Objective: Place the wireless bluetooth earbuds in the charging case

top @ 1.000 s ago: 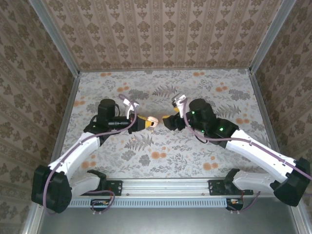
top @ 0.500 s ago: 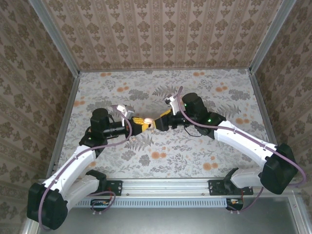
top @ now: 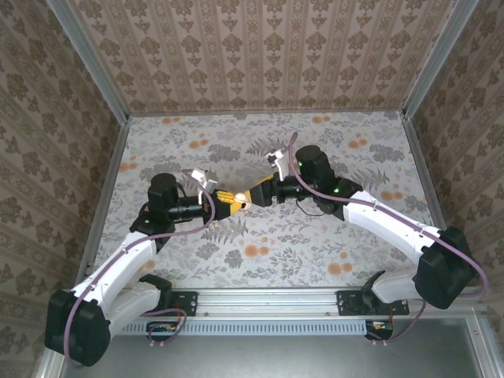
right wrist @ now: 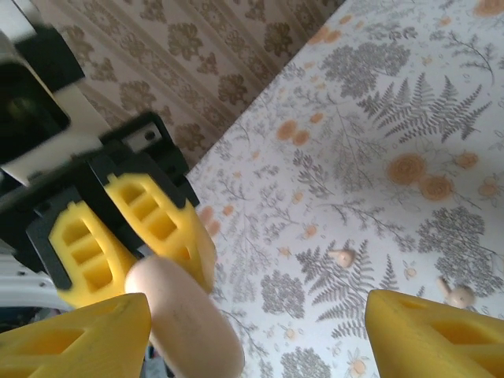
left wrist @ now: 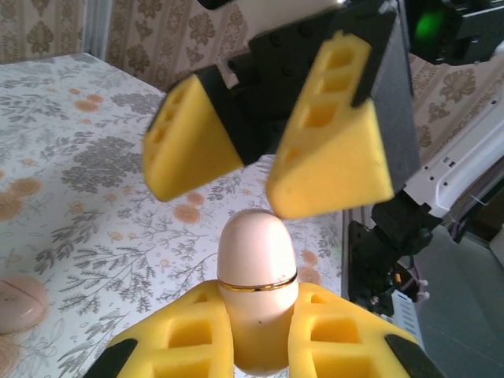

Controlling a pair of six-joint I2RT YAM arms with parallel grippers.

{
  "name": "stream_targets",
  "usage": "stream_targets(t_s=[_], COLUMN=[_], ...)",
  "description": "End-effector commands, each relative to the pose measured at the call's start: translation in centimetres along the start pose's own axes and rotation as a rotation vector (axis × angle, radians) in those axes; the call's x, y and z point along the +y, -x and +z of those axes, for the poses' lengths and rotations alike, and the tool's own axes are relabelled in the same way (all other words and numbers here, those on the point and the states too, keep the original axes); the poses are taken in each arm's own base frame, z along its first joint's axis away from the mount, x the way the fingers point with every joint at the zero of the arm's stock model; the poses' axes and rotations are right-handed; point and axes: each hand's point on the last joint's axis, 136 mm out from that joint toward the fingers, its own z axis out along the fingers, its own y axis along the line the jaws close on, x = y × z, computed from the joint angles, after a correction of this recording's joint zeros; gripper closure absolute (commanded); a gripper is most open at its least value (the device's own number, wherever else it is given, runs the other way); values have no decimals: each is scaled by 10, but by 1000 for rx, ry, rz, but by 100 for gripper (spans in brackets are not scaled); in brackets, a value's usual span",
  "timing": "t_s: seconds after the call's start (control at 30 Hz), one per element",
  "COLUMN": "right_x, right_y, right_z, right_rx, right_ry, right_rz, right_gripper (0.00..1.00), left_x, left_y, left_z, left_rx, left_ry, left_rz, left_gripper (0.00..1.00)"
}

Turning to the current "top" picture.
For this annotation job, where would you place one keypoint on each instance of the pink earbud charging case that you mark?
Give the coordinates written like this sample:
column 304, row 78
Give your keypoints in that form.
column 240, row 196

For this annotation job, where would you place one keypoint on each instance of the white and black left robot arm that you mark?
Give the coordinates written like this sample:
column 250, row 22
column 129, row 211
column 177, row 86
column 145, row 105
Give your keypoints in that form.
column 130, row 252

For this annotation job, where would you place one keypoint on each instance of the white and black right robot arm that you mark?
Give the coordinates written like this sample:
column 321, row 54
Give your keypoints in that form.
column 445, row 271

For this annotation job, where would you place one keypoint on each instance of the aluminium extrusion beam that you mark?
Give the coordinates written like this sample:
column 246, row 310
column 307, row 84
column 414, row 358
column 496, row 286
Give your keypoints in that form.
column 267, row 301

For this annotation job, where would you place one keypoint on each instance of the steel sheet panel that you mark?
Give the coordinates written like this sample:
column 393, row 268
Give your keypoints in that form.
column 275, row 358

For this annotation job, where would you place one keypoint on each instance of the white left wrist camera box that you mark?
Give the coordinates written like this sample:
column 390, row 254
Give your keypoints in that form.
column 204, row 179

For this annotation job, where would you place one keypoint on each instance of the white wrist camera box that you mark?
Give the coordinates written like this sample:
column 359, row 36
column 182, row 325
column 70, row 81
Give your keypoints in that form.
column 204, row 179
column 281, row 163

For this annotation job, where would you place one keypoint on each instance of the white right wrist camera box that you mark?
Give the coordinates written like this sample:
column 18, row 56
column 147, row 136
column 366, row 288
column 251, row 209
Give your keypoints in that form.
column 281, row 163

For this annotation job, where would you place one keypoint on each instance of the aluminium side rail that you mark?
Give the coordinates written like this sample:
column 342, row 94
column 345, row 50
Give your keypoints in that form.
column 426, row 177
column 105, row 197

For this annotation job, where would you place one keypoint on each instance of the thin aluminium back rail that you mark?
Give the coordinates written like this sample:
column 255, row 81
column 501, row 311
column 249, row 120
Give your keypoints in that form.
column 267, row 113

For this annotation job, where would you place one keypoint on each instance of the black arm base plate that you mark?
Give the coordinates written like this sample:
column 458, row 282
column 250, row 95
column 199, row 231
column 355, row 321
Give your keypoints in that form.
column 346, row 303
column 189, row 297

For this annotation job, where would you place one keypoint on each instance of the aluminium corner post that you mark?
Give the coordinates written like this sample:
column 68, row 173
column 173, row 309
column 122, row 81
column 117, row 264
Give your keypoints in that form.
column 93, row 63
column 437, row 59

